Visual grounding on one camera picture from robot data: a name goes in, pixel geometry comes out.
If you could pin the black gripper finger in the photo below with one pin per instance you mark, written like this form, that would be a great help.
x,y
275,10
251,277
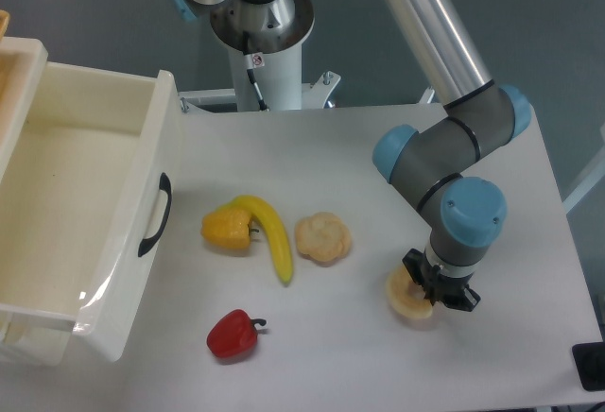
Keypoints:
x,y
413,262
464,299

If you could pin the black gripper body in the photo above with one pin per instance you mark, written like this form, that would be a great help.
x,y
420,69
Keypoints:
x,y
436,281

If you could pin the beige ring donut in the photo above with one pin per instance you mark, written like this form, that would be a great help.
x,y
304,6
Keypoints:
x,y
402,294

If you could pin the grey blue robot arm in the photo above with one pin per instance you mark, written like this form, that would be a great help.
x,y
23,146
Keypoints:
x,y
427,168

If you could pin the twisted beige pastry bun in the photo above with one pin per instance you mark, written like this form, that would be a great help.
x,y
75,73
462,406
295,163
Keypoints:
x,y
322,237

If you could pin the black device at table edge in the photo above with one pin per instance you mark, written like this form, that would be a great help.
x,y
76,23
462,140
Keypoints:
x,y
589,360

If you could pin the yellow toy banana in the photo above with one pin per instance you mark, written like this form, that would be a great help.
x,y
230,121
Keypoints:
x,y
275,232

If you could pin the yellow toy bell pepper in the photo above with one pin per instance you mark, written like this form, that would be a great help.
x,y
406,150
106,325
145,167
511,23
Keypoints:
x,y
228,228

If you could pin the red toy bell pepper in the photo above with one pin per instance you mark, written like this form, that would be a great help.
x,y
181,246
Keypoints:
x,y
234,334

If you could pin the white open plastic drawer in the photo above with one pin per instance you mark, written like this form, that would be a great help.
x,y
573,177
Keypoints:
x,y
78,196

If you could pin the yellow basket corner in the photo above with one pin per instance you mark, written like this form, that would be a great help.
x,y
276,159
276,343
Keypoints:
x,y
4,22

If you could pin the white frame bar right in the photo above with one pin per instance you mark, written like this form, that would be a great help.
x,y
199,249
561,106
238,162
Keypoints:
x,y
586,180

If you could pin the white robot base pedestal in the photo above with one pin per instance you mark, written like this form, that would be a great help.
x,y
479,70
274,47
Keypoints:
x,y
265,52

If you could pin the black drawer handle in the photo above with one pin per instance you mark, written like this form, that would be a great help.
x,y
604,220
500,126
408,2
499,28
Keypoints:
x,y
161,210

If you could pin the white drawer cabinet frame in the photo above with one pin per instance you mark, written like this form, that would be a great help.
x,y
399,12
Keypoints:
x,y
27,336

